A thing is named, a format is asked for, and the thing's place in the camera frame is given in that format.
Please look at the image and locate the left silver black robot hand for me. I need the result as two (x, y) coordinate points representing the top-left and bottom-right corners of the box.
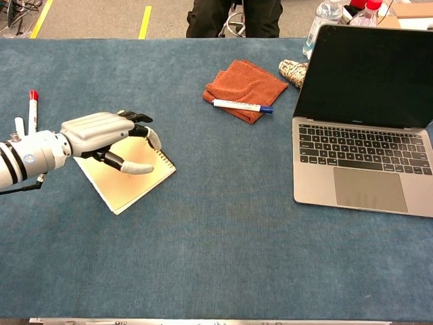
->
(60, 110), (162, 175)

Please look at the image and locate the yellow spiral notebook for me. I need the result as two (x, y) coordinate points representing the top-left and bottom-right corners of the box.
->
(72, 135), (177, 216)

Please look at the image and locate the red whiteboard marker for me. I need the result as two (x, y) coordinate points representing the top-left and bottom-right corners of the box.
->
(28, 89), (40, 135)

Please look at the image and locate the blue whiteboard marker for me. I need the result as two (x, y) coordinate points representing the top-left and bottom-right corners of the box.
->
(211, 98), (274, 114)

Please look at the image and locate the person in black trousers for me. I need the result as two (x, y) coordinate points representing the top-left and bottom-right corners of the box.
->
(185, 0), (283, 39)

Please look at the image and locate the orange folded cloth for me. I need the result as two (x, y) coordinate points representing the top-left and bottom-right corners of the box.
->
(202, 59), (290, 125)

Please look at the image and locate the blue felt table mat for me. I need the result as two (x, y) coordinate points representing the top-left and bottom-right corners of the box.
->
(0, 37), (433, 321)

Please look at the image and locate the chrome stool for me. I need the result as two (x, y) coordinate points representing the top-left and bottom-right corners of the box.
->
(219, 0), (247, 38)

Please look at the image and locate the patterned rolled cloth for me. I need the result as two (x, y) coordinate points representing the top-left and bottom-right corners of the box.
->
(278, 59), (309, 89)

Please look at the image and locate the clear bottle blue label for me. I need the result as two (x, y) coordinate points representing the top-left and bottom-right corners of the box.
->
(302, 0), (344, 60)

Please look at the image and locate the grey open laptop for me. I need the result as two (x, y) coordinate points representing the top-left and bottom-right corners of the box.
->
(292, 24), (433, 218)

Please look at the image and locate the clear bottle red label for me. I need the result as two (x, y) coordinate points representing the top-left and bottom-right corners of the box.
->
(348, 0), (384, 28)

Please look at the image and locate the cardboard box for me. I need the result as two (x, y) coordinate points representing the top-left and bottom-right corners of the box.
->
(378, 0), (433, 31)

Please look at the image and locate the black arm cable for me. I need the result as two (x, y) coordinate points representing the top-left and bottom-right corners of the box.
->
(0, 173), (47, 196)

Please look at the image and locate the tangle of floor cables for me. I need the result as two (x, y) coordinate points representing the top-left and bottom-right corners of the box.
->
(0, 0), (45, 37)

